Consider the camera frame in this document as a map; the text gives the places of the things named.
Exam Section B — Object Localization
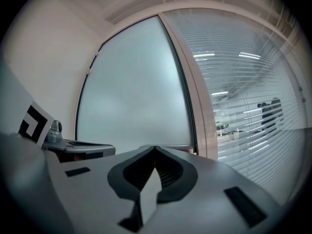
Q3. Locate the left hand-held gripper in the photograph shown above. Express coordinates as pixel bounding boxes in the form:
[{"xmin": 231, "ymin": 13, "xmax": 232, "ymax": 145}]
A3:
[{"xmin": 0, "ymin": 57, "xmax": 117, "ymax": 234}]

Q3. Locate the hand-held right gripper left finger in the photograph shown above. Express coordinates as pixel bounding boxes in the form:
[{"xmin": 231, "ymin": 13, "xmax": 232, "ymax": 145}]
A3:
[{"xmin": 48, "ymin": 146, "xmax": 156, "ymax": 234}]

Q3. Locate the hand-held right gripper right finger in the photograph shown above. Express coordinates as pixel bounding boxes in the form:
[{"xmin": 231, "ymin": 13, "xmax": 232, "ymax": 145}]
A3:
[{"xmin": 143, "ymin": 146, "xmax": 284, "ymax": 234}]

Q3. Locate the frosted glass door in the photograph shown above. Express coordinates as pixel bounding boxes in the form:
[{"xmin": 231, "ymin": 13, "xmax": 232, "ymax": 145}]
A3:
[{"xmin": 75, "ymin": 15, "xmax": 198, "ymax": 154}]

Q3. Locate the glass partition panel with blinds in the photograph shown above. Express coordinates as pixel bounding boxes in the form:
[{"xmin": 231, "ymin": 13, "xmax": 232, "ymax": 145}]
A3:
[{"xmin": 163, "ymin": 7, "xmax": 310, "ymax": 207}]

